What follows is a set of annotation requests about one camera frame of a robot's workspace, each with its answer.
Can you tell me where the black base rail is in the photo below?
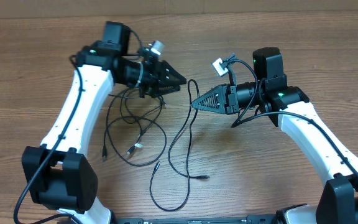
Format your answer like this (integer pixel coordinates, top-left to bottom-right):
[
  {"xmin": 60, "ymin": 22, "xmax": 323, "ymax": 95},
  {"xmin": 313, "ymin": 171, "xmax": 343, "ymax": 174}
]
[{"xmin": 110, "ymin": 203, "xmax": 316, "ymax": 224}]

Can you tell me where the black usb cable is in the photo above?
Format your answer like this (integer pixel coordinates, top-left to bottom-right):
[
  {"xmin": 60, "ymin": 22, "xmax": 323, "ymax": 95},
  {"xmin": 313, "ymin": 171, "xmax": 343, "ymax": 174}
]
[{"xmin": 149, "ymin": 78, "xmax": 210, "ymax": 212}]

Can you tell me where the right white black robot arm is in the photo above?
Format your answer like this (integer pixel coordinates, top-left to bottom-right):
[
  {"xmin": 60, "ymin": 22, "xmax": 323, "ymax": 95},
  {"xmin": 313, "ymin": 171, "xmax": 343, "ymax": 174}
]
[{"xmin": 191, "ymin": 47, "xmax": 358, "ymax": 223}]

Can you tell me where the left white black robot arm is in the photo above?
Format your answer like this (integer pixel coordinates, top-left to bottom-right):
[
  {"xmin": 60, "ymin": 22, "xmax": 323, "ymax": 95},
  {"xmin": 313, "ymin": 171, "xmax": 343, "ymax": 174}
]
[{"xmin": 21, "ymin": 21, "xmax": 186, "ymax": 223}]

